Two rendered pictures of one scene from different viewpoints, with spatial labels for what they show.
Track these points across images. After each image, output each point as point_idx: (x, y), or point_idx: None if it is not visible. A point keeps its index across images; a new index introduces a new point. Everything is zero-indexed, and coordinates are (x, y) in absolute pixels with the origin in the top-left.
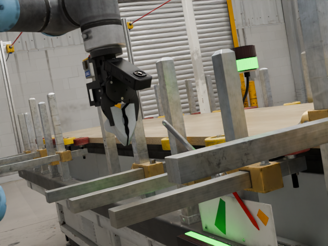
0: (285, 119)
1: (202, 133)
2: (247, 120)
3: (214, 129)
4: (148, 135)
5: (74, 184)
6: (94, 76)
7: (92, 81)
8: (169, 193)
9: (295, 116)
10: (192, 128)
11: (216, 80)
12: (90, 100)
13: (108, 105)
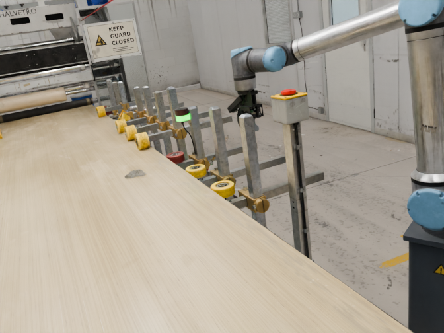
0: (122, 197)
1: (195, 189)
2: (124, 226)
3: (178, 201)
4: (251, 226)
5: (305, 178)
6: (256, 101)
7: (258, 104)
8: (234, 147)
9: (106, 204)
10: (189, 229)
11: (198, 119)
12: (262, 113)
13: None
